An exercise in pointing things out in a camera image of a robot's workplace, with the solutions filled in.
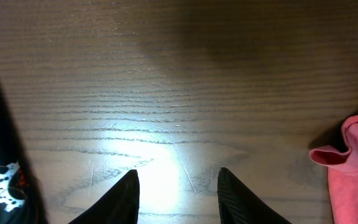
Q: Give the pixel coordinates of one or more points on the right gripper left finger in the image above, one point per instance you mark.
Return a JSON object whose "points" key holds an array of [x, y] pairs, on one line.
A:
{"points": [[119, 205]]}

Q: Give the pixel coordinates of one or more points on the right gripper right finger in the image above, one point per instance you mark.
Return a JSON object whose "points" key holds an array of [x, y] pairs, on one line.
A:
{"points": [[239, 205]]}

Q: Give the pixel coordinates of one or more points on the black orange-patterned jersey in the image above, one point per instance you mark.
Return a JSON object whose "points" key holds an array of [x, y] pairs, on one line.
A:
{"points": [[20, 200]]}

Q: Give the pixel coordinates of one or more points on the red printed t-shirt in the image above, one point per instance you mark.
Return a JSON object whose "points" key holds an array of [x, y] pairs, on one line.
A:
{"points": [[342, 173]]}

